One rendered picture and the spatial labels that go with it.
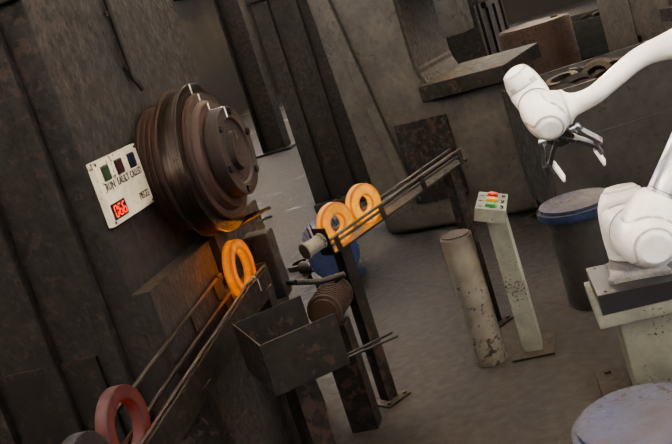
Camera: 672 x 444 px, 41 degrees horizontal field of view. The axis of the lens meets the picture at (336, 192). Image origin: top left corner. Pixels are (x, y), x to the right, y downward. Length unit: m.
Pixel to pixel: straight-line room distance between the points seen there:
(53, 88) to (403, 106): 3.25
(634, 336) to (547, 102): 0.79
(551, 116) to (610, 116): 2.17
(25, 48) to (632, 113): 3.12
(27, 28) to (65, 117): 0.24
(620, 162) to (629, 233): 2.15
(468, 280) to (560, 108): 1.03
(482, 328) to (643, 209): 1.04
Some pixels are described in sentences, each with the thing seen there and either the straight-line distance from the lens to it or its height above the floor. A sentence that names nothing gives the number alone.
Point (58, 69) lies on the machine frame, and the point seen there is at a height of 1.49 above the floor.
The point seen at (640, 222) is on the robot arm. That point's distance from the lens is 2.60.
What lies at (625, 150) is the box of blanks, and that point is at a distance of 4.74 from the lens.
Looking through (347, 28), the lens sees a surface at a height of 1.32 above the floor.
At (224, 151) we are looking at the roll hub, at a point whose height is 1.13.
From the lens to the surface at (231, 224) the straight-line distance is 2.82.
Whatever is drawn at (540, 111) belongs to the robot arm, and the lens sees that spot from 2.54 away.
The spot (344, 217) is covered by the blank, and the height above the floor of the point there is 0.71.
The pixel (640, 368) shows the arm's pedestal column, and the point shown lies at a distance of 2.94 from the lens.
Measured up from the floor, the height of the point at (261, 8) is 1.63.
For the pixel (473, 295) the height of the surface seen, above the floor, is 0.29.
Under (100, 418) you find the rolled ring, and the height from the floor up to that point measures 0.75.
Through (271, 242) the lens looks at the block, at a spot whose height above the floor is 0.76.
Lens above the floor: 1.41
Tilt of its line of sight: 10 degrees down
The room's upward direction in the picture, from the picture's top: 18 degrees counter-clockwise
